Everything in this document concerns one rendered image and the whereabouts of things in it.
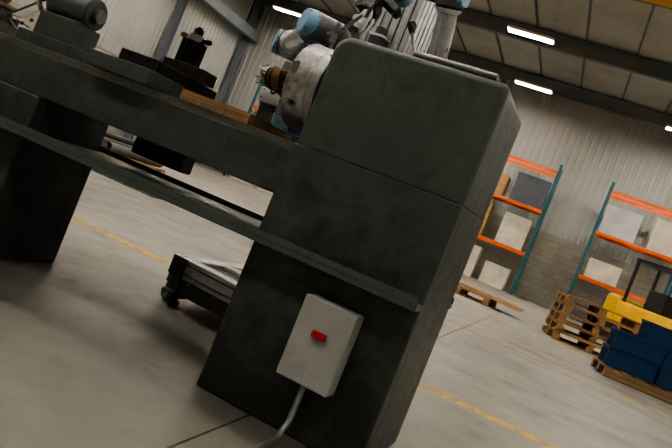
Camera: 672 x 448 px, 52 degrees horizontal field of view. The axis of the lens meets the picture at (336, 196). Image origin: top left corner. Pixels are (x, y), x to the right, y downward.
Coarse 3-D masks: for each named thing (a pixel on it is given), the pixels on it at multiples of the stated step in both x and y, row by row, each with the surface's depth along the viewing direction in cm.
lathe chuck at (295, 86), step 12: (312, 48) 243; (324, 48) 245; (300, 60) 239; (312, 60) 238; (288, 72) 239; (300, 72) 237; (312, 72) 236; (288, 84) 238; (300, 84) 236; (288, 96) 239; (300, 96) 237; (288, 108) 241; (300, 108) 239; (288, 120) 246; (300, 120) 242
